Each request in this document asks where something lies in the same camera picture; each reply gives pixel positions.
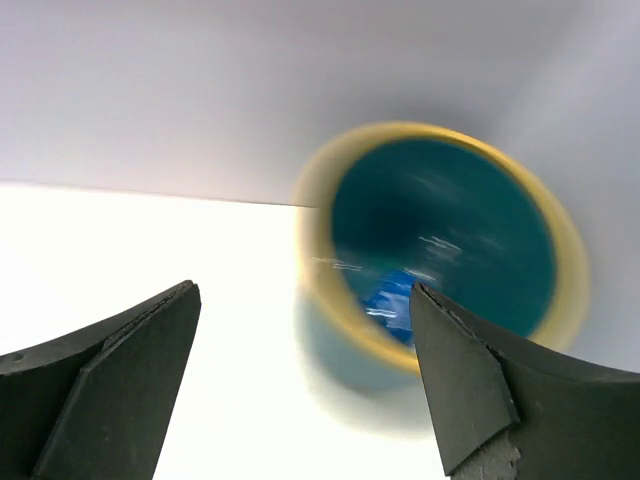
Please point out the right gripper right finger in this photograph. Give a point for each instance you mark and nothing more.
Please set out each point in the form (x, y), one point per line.
(504, 407)

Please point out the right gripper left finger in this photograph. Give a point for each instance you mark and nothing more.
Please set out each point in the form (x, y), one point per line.
(96, 403)

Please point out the blue label water bottle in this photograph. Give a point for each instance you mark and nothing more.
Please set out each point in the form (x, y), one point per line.
(389, 306)

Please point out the teal bin with yellow rim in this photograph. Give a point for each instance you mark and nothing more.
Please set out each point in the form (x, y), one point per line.
(452, 211)

